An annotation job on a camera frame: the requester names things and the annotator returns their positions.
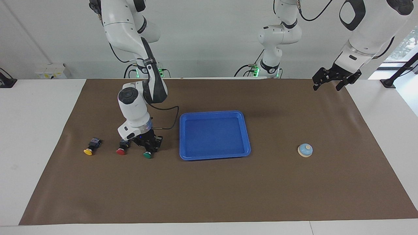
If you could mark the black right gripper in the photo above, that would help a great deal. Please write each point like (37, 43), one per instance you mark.
(150, 138)

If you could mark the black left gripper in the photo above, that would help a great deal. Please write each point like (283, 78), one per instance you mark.
(336, 72)

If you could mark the green push button switch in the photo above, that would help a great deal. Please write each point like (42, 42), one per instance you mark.
(147, 155)

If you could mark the red push button switch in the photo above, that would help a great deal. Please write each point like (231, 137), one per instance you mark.
(120, 151)

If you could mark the yellow push button switch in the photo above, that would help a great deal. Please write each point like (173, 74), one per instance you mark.
(91, 147)

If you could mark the light blue desk bell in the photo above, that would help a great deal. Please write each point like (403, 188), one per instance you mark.
(305, 150)

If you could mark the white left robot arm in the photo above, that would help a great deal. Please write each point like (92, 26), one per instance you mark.
(369, 36)

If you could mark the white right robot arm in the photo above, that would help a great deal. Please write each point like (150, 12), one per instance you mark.
(130, 104)

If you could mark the blue plastic tray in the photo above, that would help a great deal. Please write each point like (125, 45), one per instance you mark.
(214, 137)

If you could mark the brown table mat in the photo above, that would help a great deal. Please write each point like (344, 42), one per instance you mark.
(209, 192)

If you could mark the window pane with greenery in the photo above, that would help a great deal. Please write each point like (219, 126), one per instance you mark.
(405, 45)

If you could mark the small black table clamp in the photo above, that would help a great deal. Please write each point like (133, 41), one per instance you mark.
(6, 81)

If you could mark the white wall socket box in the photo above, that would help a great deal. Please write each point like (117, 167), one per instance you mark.
(52, 72)

